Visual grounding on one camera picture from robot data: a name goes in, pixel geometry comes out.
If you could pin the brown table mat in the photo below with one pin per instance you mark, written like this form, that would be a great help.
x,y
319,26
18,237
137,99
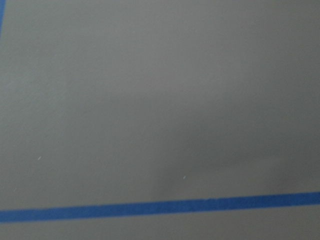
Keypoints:
x,y
107,102

